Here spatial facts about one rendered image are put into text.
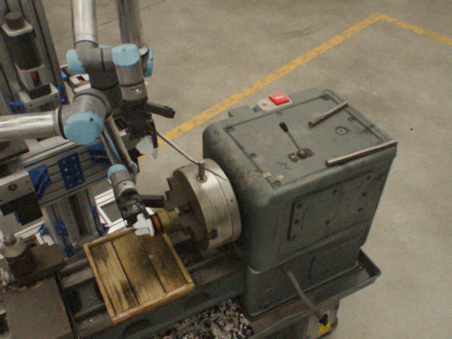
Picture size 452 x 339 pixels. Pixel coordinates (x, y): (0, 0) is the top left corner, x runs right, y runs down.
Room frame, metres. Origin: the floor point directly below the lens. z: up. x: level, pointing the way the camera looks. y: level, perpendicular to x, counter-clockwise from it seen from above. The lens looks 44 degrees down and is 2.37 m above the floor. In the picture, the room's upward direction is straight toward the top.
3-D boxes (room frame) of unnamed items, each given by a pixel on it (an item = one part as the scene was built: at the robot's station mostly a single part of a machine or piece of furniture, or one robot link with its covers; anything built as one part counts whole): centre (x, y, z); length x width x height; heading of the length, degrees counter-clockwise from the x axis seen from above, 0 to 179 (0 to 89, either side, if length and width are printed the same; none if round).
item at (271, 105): (1.57, -0.21, 1.23); 0.13 x 0.08 x 0.05; 117
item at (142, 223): (1.08, 0.26, 1.10); 0.09 x 0.06 x 0.03; 26
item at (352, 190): (1.38, -0.29, 1.06); 0.59 x 0.48 x 0.39; 117
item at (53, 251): (0.97, 0.63, 0.99); 0.20 x 0.10 x 0.05; 117
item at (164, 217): (1.11, 0.20, 1.08); 0.09 x 0.09 x 0.09; 27
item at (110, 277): (1.05, 0.30, 0.89); 0.36 x 0.30 x 0.04; 27
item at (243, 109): (1.50, -0.09, 1.24); 0.09 x 0.08 x 0.03; 117
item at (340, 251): (1.38, -0.28, 0.43); 0.60 x 0.48 x 0.86; 117
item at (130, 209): (1.17, 0.31, 1.08); 0.12 x 0.09 x 0.08; 26
